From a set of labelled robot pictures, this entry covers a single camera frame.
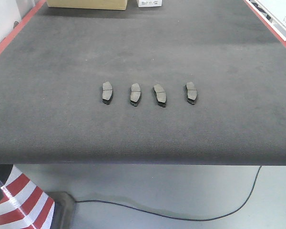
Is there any red framed conveyor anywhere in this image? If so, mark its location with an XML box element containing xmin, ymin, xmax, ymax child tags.
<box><xmin>0</xmin><ymin>0</ymin><xmax>286</xmax><ymax>166</ymax></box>

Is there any cardboard box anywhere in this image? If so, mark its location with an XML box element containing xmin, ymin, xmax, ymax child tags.
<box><xmin>46</xmin><ymin>0</ymin><xmax>128</xmax><ymax>10</ymax></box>

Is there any left striped traffic cone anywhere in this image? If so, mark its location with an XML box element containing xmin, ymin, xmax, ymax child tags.
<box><xmin>0</xmin><ymin>164</ymin><xmax>75</xmax><ymax>229</ymax></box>

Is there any black floor cable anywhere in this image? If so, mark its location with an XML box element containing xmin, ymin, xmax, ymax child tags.
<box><xmin>73</xmin><ymin>165</ymin><xmax>263</xmax><ymax>221</ymax></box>

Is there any brake pad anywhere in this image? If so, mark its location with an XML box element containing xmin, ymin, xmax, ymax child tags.
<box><xmin>130</xmin><ymin>83</ymin><xmax>142</xmax><ymax>106</ymax></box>
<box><xmin>185</xmin><ymin>82</ymin><xmax>198</xmax><ymax>105</ymax></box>
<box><xmin>153</xmin><ymin>84</ymin><xmax>167</xmax><ymax>107</ymax></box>
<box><xmin>102</xmin><ymin>81</ymin><xmax>113</xmax><ymax>105</ymax></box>

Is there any white small box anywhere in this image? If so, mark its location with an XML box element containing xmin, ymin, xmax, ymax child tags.
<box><xmin>136</xmin><ymin>0</ymin><xmax>163</xmax><ymax>8</ymax></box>

